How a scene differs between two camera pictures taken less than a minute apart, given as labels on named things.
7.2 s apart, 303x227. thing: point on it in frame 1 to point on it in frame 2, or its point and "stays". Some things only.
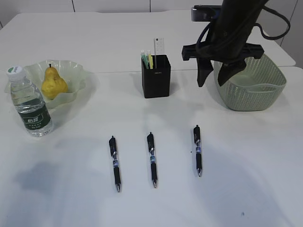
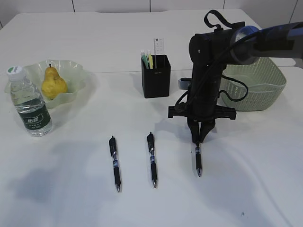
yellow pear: (53, 84) stays
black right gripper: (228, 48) to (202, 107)
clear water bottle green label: (30, 103) stays
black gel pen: (196, 132) stays
